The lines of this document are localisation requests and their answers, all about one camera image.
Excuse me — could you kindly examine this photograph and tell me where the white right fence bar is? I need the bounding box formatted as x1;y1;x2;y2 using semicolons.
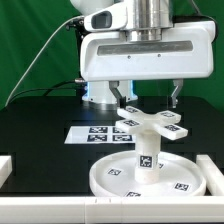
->
196;155;224;196

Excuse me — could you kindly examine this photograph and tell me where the white table base piece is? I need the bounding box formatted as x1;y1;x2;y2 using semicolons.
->
115;106;188;140

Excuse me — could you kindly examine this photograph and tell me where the white fence bar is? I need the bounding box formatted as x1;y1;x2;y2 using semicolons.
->
196;155;224;196
0;196;224;224
0;156;12;188

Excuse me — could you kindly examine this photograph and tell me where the black cable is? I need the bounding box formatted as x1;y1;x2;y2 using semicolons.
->
6;79;88;108

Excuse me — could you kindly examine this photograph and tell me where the white left fence bar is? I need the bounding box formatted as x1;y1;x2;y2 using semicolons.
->
0;156;12;188

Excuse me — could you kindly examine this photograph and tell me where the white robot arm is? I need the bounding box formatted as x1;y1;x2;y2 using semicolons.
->
70;0;216;110

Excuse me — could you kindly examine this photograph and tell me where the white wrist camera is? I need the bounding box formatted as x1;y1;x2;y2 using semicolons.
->
84;2;127;32

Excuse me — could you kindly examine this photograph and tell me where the grey cable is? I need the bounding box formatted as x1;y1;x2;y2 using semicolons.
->
4;14;85;108

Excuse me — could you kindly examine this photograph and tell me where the white marker sheet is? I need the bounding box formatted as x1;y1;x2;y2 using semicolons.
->
64;126;135;144

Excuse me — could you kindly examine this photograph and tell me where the white front fence bar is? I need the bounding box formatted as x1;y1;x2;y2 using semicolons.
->
0;196;224;224

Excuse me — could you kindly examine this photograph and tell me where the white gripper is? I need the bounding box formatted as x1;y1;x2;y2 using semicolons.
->
80;21;215;108

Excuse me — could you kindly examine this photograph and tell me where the black camera stand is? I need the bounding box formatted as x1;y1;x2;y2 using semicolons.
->
65;19;87;43

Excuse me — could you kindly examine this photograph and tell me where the white round table top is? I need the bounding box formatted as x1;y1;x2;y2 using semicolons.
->
89;150;206;197

